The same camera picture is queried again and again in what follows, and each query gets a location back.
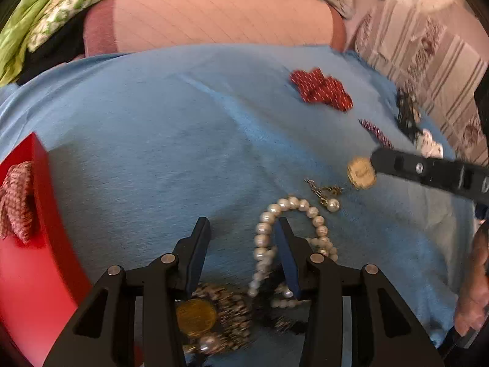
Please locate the green comforter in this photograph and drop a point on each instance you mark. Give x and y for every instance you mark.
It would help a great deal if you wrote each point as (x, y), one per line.
(14, 37)

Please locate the striped floral pillow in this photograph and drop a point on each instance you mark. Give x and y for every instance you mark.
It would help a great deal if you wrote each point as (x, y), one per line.
(426, 58)

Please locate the black garment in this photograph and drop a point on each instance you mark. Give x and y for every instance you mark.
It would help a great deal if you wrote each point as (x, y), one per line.
(63, 47)

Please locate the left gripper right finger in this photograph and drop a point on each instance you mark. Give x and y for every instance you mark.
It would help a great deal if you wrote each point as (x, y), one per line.
(294, 255)

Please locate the blue blanket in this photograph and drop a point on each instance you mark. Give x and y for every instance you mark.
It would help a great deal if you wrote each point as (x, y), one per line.
(142, 145)

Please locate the person's right hand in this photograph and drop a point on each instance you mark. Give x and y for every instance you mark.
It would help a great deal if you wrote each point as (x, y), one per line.
(473, 298)

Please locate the red white checkered scrunchie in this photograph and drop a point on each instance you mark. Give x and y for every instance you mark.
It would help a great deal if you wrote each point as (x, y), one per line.
(17, 205)

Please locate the small purple patterned hair clip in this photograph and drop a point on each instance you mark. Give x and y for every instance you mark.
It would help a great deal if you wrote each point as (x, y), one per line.
(376, 133)

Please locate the pink quilted pillow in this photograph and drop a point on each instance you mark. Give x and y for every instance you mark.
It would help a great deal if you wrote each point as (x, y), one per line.
(136, 25)

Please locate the pearl drop earring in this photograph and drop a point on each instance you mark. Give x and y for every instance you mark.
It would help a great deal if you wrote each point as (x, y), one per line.
(327, 195)

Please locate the red jewelry tray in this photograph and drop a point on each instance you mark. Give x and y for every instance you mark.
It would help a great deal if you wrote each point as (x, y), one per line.
(42, 281)

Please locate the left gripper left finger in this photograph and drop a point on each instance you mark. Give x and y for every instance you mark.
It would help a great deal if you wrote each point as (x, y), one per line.
(191, 254)

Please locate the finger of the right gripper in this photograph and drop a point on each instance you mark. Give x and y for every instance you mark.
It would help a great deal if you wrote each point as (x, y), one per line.
(457, 177)

